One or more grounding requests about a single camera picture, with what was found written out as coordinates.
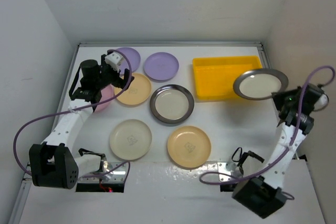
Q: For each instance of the metal base plate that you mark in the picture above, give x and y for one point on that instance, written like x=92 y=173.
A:
x=112 y=173
x=228 y=171

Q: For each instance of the purple plate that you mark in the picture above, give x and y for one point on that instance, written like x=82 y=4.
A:
x=133 y=56
x=161 y=66

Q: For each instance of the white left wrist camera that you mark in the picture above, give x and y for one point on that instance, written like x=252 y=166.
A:
x=114 y=60

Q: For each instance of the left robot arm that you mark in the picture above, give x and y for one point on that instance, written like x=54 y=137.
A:
x=52 y=162

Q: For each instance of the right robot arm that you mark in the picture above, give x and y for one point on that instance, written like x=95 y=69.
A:
x=262 y=193

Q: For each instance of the purple plate left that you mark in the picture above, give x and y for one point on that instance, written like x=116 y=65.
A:
x=133 y=56

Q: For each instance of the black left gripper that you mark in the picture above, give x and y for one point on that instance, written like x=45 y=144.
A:
x=118 y=82

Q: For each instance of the orange plate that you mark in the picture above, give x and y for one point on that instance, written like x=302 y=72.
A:
x=189 y=147
x=138 y=91

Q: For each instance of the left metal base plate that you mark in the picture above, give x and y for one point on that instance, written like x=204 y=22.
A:
x=112 y=173

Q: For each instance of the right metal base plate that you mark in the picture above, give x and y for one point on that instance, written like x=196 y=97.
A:
x=228 y=171

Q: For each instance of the orange plate lower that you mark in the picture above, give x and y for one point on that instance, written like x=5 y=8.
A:
x=189 y=147

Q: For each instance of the purple plate right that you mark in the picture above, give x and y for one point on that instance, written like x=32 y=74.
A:
x=161 y=66

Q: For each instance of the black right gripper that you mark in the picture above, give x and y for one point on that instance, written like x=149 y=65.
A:
x=277 y=96

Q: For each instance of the orange plate upper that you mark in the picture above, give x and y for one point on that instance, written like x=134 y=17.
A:
x=138 y=91

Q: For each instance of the yellow plastic bin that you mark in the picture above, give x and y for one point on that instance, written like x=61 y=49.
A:
x=214 y=77

